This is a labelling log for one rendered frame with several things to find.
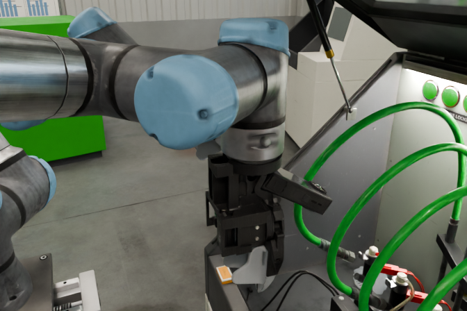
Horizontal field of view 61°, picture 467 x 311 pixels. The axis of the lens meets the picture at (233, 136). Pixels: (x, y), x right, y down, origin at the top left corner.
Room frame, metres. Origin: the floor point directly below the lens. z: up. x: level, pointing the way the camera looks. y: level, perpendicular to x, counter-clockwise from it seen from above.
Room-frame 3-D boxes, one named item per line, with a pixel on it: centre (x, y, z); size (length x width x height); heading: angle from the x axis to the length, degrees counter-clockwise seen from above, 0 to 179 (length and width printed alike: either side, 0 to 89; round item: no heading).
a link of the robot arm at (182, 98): (0.35, 0.04, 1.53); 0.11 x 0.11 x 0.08; 61
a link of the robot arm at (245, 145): (0.43, -0.02, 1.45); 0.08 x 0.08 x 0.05
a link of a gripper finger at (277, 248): (0.42, -0.05, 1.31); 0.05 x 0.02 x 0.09; 19
